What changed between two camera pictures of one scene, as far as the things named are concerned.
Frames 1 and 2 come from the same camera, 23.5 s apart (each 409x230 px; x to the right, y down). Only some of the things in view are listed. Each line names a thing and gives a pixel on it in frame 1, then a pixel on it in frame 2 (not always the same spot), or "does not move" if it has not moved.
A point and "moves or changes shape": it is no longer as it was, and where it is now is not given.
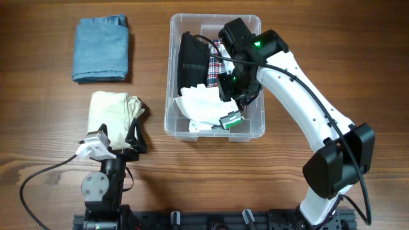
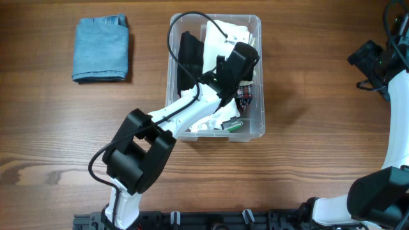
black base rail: x=269 y=220 does not move
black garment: x=193 y=62 does not move
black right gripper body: x=236 y=85 -> x=370 y=53
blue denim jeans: x=101 y=49 does not move
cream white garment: x=117 y=111 -> x=216 y=45
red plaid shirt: x=216 y=62 moves or changes shape
